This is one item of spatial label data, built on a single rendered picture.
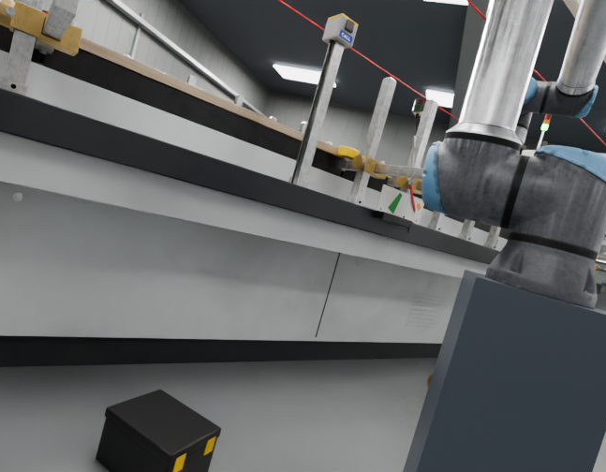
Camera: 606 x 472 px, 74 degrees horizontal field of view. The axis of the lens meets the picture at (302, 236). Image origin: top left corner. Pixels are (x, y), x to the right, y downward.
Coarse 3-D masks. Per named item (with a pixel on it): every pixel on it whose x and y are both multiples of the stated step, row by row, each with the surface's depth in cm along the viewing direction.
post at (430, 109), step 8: (432, 104) 153; (424, 112) 155; (432, 112) 154; (424, 120) 154; (432, 120) 155; (424, 128) 153; (416, 136) 156; (424, 136) 154; (416, 144) 155; (424, 144) 155; (416, 152) 155; (408, 160) 157; (416, 160) 154; (408, 192) 156
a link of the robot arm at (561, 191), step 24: (528, 168) 75; (552, 168) 73; (576, 168) 71; (600, 168) 70; (528, 192) 74; (552, 192) 72; (576, 192) 71; (600, 192) 70; (504, 216) 78; (528, 216) 75; (552, 216) 72; (576, 216) 71; (600, 216) 71; (576, 240) 71; (600, 240) 72
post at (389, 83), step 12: (384, 84) 139; (384, 96) 138; (384, 108) 139; (372, 120) 140; (384, 120) 140; (372, 132) 139; (372, 144) 139; (372, 156) 140; (360, 180) 140; (360, 192) 140
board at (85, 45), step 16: (80, 48) 102; (96, 48) 104; (128, 64) 109; (160, 80) 114; (176, 80) 117; (208, 96) 123; (240, 112) 130; (272, 128) 139; (288, 128) 142; (320, 144) 152
